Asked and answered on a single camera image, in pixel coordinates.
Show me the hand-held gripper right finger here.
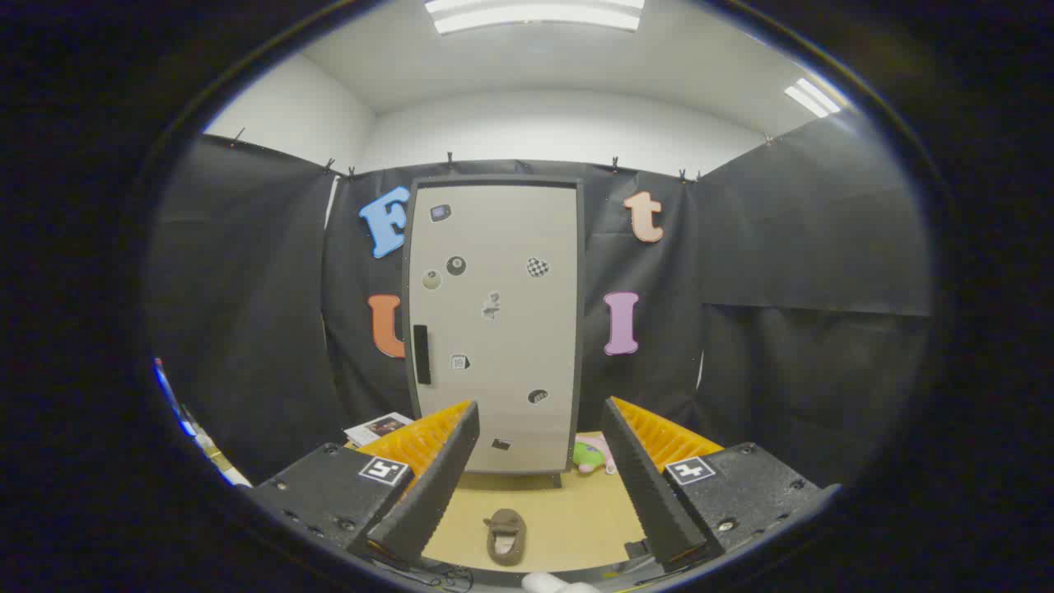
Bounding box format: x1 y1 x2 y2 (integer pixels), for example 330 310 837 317
599 396 841 573

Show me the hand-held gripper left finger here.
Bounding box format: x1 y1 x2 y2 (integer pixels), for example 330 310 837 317
247 400 481 569

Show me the brown fuzzy slipper shoe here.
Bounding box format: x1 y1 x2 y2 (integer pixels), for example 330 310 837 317
483 508 528 567

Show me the grey shoe cabinet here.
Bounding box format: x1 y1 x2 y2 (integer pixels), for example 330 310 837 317
401 175 587 487

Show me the pink and green plush toy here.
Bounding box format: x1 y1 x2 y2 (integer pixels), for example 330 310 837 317
572 434 617 476

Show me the white booklet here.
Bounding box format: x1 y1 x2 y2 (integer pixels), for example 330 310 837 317
343 412 415 448

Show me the black backdrop cloth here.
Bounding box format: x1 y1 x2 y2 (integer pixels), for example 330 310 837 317
148 132 931 487

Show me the row of small cloth clips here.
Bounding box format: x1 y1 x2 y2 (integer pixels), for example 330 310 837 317
233 127 777 180

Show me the small ceiling light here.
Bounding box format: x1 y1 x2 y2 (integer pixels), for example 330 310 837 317
784 77 842 119

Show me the long ceiling light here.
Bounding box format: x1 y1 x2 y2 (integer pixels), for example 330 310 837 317
424 0 646 35

